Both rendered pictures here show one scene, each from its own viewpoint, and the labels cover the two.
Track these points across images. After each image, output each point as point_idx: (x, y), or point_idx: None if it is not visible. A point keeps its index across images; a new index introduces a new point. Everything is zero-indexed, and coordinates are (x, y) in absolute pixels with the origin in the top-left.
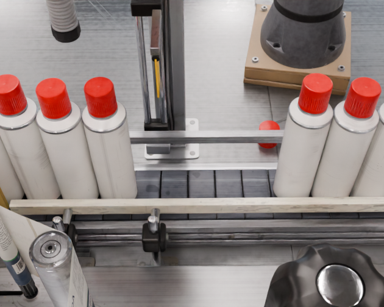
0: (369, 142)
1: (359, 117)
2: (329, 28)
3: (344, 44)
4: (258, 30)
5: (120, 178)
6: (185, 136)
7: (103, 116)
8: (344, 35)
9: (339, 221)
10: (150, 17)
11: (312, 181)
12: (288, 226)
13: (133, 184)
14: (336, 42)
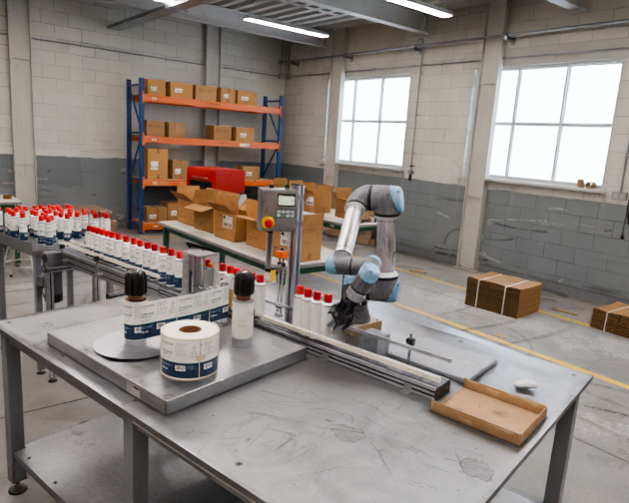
0: (308, 306)
1: (305, 296)
2: (353, 309)
3: (365, 323)
4: None
5: (257, 304)
6: (279, 303)
7: (258, 281)
8: (362, 317)
9: (300, 337)
10: (287, 272)
11: (300, 323)
12: (287, 333)
13: (261, 311)
14: (357, 317)
